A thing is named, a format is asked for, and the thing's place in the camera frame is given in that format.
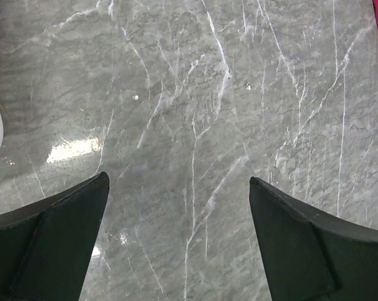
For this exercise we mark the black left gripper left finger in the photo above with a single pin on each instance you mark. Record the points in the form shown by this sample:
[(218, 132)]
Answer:
[(46, 246)]

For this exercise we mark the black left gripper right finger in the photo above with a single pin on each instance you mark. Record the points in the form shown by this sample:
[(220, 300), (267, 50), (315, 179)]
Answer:
[(309, 254)]

